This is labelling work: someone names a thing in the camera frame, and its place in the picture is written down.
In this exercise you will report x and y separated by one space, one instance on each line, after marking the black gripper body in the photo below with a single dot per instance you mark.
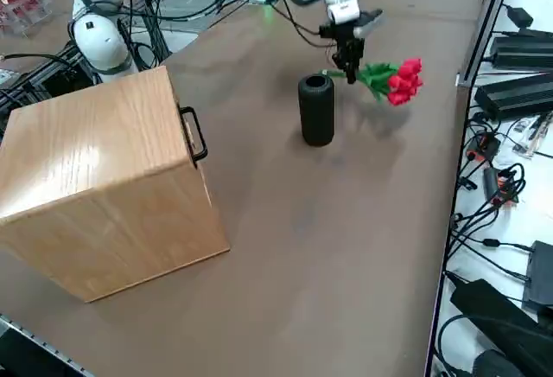
343 33

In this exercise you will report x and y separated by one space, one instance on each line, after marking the red tulip bouquet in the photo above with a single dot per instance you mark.
406 83

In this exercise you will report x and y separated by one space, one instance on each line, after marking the black cylindrical vase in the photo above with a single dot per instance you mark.
317 113

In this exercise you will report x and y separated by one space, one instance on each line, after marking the orange and black device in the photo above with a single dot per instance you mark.
486 145
492 182

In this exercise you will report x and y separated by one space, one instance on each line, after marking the large black power brick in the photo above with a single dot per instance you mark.
514 96
523 50

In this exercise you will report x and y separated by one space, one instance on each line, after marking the small black power adapter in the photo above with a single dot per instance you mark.
520 16

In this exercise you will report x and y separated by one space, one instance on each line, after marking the wooden drawer box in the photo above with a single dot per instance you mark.
108 187

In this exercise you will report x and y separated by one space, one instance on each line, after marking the clear acrylic shelf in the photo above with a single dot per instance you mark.
21 9

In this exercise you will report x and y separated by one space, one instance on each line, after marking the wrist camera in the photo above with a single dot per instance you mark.
368 22

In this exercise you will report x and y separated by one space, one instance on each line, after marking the aluminium profile post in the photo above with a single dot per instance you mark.
488 18

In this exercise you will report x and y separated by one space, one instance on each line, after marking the black aluminium frame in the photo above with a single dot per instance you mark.
56 78

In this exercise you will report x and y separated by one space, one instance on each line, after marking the aluminium rail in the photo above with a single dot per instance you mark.
26 338

